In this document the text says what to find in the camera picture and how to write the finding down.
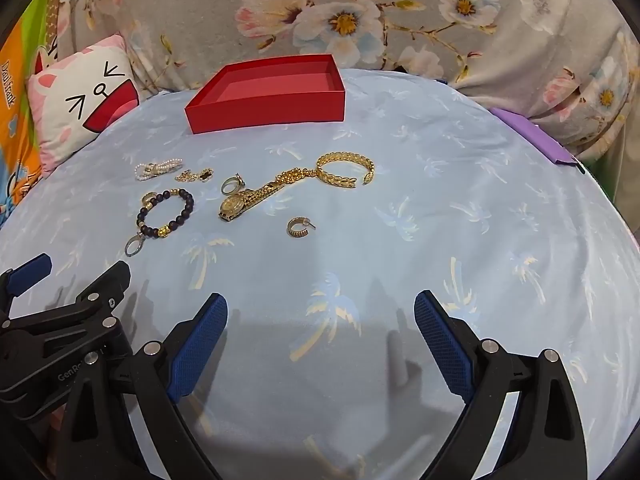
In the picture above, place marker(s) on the gold cuff bangle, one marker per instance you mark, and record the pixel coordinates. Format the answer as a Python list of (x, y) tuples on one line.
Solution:
[(340, 180)]

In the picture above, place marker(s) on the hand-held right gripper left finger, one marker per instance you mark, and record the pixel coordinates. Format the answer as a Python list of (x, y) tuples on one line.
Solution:
[(200, 345)]

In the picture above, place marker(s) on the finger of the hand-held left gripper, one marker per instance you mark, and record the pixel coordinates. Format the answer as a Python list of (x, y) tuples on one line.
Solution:
[(30, 272), (95, 287)]

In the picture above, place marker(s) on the gold wrist watch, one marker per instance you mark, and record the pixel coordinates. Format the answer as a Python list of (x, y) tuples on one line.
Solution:
[(231, 205)]

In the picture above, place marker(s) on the gold hoop earring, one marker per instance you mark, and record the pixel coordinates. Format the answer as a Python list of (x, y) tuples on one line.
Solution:
[(295, 232), (148, 195)]

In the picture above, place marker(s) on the white cat face pillow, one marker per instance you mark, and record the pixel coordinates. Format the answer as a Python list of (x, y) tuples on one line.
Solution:
[(65, 105)]

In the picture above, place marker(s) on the colourful cartoon blanket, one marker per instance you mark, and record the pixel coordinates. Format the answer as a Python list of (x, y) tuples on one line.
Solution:
[(20, 110)]

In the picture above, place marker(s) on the grey floral blanket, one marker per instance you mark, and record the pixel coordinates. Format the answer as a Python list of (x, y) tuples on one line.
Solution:
[(200, 10)]

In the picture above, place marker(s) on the purple plastic case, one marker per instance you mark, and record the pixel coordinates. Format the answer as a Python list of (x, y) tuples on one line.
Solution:
[(535, 135)]

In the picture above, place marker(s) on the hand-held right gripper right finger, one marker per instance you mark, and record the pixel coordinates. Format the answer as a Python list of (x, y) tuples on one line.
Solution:
[(440, 345)]

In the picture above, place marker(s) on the red cardboard box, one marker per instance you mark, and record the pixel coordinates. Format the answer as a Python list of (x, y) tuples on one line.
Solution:
[(260, 110)]

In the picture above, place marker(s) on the blue palm print sheet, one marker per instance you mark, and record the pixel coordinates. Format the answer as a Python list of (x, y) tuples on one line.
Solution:
[(400, 260)]

